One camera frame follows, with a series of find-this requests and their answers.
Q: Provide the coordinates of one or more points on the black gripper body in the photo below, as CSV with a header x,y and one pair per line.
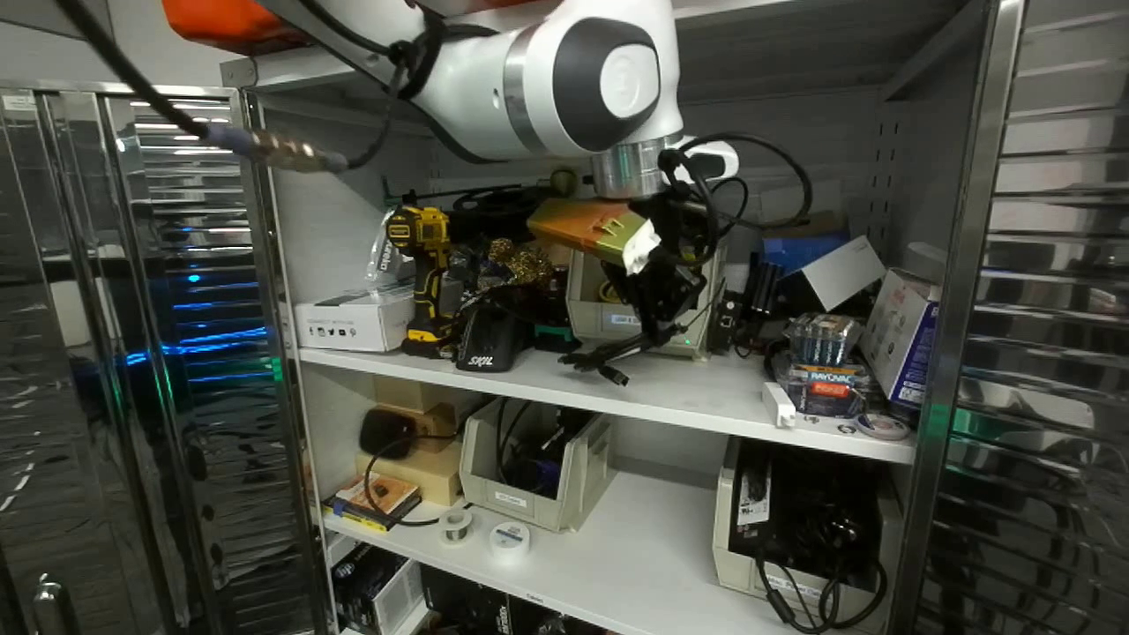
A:
x,y
675,272

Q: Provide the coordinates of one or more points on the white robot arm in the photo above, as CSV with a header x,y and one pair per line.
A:
x,y
562,78

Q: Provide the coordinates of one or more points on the blue white product box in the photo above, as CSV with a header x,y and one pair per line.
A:
x,y
899,337

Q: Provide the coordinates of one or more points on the white cardboard box green label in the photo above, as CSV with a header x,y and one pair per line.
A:
x,y
361,323

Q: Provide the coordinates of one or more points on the wooden box lower shelf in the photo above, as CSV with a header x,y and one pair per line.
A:
x,y
414,432

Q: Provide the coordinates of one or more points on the orange tool case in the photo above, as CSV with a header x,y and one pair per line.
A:
x,y
237,26

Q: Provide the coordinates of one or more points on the metal shelving unit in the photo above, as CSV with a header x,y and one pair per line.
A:
x,y
882,104

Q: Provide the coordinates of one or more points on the pack of batteries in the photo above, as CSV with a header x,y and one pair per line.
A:
x,y
822,372

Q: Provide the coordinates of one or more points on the beige bin lower left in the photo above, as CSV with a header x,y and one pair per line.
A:
x,y
538,465

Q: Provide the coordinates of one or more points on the beige bin lower right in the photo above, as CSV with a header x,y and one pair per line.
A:
x,y
793,517

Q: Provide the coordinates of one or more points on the white tape roll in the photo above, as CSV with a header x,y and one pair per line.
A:
x,y
510,537

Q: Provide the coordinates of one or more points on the metal tray rack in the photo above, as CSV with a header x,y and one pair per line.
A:
x,y
146,441

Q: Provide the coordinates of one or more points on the yellow black cordless drill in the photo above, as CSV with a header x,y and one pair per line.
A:
x,y
420,234

